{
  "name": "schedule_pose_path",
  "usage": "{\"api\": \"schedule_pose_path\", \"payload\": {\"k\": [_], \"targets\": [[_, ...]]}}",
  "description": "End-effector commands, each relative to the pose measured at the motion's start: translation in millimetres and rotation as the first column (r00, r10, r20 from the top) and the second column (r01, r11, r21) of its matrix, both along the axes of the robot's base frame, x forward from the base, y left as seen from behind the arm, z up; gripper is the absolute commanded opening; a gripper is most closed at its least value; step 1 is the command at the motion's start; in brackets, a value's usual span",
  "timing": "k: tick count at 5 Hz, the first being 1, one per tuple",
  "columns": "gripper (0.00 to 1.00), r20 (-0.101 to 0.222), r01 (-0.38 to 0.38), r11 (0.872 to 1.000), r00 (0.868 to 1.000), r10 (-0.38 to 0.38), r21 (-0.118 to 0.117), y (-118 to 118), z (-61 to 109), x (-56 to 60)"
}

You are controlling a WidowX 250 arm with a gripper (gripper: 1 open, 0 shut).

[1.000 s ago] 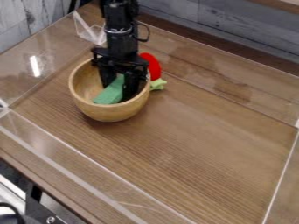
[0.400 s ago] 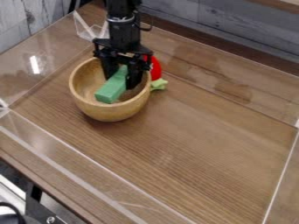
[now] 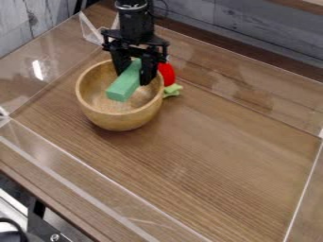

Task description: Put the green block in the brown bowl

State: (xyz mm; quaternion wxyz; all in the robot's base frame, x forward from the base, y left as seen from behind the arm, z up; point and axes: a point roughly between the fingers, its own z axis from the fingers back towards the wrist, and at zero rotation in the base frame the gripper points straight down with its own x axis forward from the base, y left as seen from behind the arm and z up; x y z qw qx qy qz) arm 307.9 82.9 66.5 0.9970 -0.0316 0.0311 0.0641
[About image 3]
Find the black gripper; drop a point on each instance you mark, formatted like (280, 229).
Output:
(133, 39)

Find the green rectangular block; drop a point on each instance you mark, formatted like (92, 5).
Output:
(125, 84)

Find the brown wooden bowl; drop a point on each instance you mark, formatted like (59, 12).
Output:
(109, 114)

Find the red plush strawberry toy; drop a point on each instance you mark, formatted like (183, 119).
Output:
(171, 87)

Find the clear acrylic corner bracket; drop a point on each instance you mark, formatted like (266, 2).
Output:
(91, 33)

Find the black metal table frame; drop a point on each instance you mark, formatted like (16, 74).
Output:
(39, 227)

